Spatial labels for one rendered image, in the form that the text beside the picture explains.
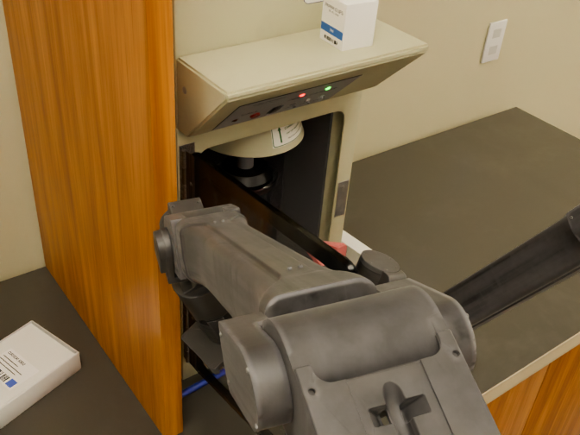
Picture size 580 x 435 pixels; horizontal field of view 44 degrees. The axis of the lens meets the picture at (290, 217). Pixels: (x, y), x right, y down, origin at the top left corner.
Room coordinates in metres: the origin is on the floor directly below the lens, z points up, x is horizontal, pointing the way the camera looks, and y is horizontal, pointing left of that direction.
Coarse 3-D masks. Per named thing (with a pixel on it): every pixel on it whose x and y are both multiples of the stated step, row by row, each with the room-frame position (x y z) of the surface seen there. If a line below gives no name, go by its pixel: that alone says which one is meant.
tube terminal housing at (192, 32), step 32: (192, 0) 0.82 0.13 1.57; (224, 0) 0.85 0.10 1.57; (256, 0) 0.88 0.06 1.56; (288, 0) 0.91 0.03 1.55; (192, 32) 0.82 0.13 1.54; (224, 32) 0.85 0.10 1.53; (256, 32) 0.88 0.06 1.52; (288, 32) 0.91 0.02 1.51; (352, 96) 1.00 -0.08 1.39; (224, 128) 0.85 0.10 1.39; (256, 128) 0.89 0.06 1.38; (352, 128) 1.00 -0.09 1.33; (352, 160) 1.01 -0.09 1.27; (320, 224) 1.01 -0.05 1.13
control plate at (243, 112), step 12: (336, 84) 0.86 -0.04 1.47; (348, 84) 0.89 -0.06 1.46; (288, 96) 0.81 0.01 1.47; (312, 96) 0.87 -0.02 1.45; (240, 108) 0.76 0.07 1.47; (252, 108) 0.79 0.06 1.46; (264, 108) 0.81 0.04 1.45; (288, 108) 0.87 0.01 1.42; (228, 120) 0.79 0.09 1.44; (240, 120) 0.82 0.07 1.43
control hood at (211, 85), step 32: (384, 32) 0.95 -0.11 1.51; (192, 64) 0.79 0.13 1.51; (224, 64) 0.80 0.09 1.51; (256, 64) 0.81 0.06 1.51; (288, 64) 0.81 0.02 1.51; (320, 64) 0.82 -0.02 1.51; (352, 64) 0.84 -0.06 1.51; (384, 64) 0.88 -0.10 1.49; (192, 96) 0.77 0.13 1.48; (224, 96) 0.72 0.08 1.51; (256, 96) 0.75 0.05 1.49; (192, 128) 0.78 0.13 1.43
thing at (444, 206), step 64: (512, 128) 1.83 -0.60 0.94; (384, 192) 1.44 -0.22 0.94; (448, 192) 1.46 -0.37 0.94; (512, 192) 1.49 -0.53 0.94; (576, 192) 1.51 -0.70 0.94; (448, 256) 1.21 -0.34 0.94; (0, 320) 0.91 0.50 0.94; (64, 320) 0.92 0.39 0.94; (512, 320) 1.02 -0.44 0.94; (576, 320) 1.04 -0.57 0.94; (64, 384) 0.78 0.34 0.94; (512, 384) 0.89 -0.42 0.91
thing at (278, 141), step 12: (264, 132) 0.93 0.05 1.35; (276, 132) 0.94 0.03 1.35; (288, 132) 0.95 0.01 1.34; (300, 132) 0.98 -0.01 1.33; (228, 144) 0.92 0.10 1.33; (240, 144) 0.92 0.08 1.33; (252, 144) 0.92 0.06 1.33; (264, 144) 0.92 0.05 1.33; (276, 144) 0.93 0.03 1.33; (288, 144) 0.95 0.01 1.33; (240, 156) 0.91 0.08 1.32; (252, 156) 0.91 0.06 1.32; (264, 156) 0.92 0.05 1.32
